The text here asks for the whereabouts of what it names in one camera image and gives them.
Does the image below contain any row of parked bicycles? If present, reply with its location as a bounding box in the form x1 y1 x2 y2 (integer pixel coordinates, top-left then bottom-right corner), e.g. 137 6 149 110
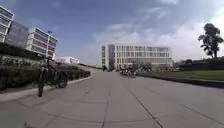
118 65 153 79

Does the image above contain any large white office building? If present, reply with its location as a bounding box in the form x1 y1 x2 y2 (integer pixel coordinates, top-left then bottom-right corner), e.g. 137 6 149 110
100 43 174 71

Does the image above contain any grey concrete paved road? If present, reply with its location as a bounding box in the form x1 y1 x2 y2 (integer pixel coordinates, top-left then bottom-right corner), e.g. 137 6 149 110
0 70 224 128

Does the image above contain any low white building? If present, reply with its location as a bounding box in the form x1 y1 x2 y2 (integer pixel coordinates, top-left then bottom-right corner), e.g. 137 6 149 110
55 56 81 66

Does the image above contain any parked bicycle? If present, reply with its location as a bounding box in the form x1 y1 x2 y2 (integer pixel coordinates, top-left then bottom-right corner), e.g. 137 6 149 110
46 69 69 90

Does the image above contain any person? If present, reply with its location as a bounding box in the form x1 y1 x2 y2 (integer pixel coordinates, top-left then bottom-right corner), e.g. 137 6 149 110
36 54 58 98

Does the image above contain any green lawn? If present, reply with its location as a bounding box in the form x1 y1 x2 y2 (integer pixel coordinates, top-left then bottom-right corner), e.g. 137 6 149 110
146 69 224 82

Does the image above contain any low dark hedge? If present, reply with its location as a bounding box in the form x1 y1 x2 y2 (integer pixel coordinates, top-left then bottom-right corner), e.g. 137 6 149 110
0 54 92 92

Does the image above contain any glass fronted building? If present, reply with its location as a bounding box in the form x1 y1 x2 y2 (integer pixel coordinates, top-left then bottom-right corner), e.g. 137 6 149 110
0 5 59 61

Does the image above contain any grey concrete kerb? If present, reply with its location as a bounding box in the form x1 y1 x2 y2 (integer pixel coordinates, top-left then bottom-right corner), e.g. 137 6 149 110
0 75 94 103

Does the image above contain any tall leafy tree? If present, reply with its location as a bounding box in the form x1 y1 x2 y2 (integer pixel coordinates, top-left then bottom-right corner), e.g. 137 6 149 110
197 22 224 60

